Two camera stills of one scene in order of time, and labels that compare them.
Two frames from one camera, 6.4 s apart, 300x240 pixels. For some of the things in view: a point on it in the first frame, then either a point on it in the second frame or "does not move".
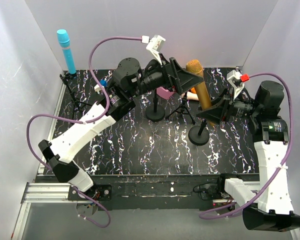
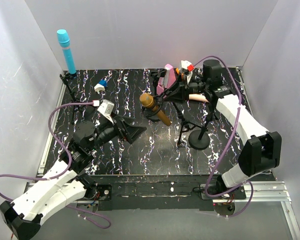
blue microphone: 64,42 does not move
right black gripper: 227,107 -> 178,88
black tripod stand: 183,109 -> 198,139
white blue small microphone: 104,83 does not move
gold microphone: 195,66 -> 147,100
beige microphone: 190,95 does not move
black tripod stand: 65,78 does not move
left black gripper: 170,72 -> 123,128
